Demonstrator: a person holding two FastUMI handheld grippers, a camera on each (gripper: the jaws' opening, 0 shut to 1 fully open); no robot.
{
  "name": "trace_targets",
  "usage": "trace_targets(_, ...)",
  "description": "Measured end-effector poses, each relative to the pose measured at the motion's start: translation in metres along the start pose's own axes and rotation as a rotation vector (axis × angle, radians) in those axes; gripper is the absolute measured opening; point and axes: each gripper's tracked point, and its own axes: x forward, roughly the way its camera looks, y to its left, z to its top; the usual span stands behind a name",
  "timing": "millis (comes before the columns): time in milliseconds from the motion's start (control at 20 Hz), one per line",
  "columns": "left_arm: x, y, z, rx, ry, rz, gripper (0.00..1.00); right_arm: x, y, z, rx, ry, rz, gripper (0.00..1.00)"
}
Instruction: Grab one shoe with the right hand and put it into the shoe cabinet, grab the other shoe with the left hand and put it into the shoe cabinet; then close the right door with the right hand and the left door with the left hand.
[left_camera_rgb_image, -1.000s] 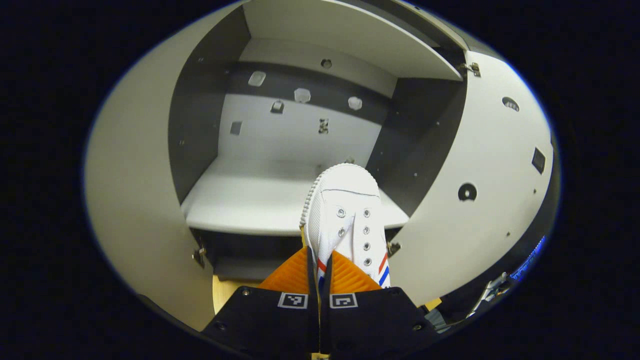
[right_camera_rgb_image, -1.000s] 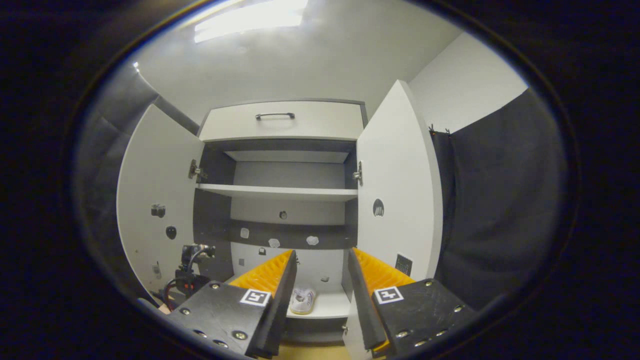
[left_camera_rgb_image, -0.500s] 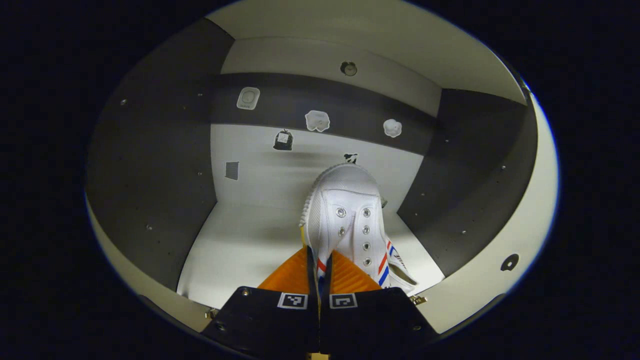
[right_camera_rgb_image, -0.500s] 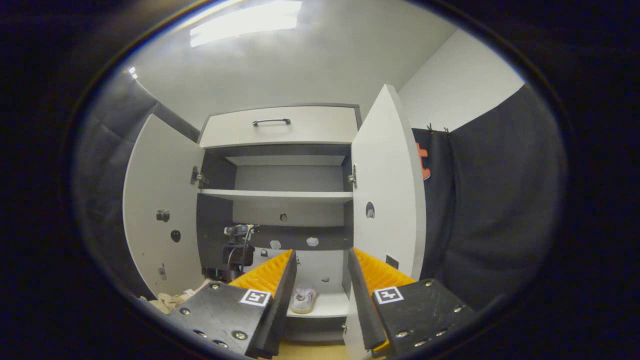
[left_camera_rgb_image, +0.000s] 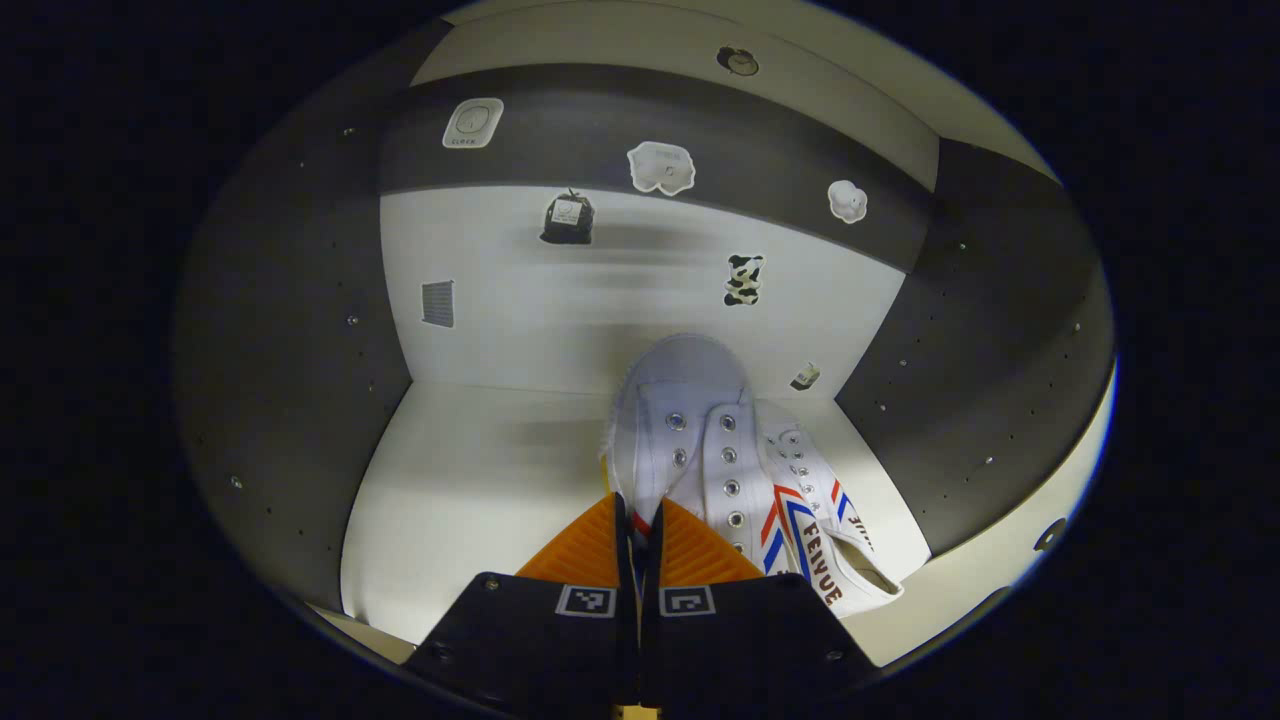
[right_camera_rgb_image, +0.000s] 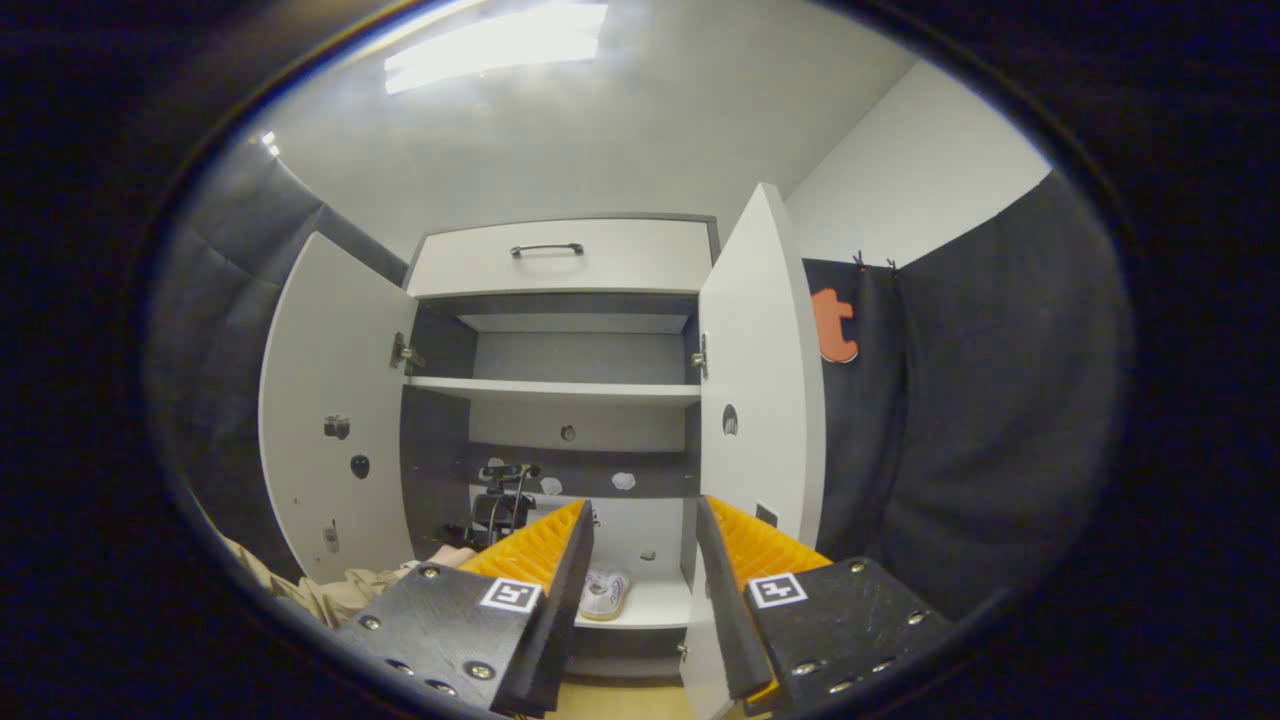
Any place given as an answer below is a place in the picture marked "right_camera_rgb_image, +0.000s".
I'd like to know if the white canvas shoe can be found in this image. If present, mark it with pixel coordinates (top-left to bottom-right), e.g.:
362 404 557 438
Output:
577 568 632 622

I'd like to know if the white shoe cabinet door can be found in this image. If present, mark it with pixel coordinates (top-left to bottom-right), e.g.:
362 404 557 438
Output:
680 182 829 720
258 232 419 584

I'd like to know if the black backdrop cloth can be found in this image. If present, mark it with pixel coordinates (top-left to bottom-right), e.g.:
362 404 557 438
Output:
803 170 1136 621
150 140 411 581

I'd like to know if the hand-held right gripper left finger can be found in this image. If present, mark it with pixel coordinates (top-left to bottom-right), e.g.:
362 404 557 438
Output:
333 498 597 719

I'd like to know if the white shoe cabinet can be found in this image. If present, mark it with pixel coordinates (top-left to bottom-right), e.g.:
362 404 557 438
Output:
398 212 723 681

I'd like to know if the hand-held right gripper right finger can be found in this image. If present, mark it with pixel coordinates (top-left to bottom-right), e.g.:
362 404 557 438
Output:
695 494 953 716

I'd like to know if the white cabinet shelf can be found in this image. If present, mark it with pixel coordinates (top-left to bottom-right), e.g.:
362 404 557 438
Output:
405 376 703 407

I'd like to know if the white cabinet drawer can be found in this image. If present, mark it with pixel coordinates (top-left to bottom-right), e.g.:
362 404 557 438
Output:
405 218 716 299

